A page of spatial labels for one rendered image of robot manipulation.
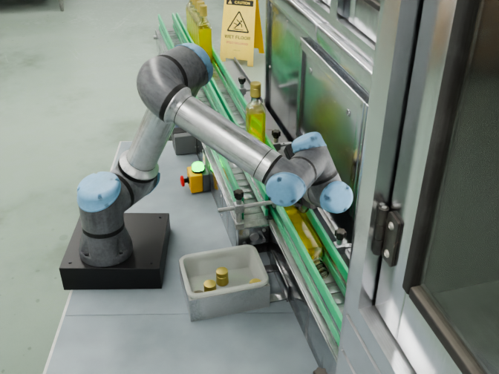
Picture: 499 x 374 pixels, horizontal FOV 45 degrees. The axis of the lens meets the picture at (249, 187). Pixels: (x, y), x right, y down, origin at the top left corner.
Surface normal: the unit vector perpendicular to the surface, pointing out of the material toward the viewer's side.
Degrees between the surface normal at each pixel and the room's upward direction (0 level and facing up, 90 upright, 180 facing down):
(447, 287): 90
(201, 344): 0
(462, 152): 90
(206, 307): 90
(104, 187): 5
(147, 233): 2
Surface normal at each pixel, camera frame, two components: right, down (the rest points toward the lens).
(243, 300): 0.26, 0.54
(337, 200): 0.29, 0.15
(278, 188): -0.47, 0.45
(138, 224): 0.02, -0.85
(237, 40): -0.30, 0.32
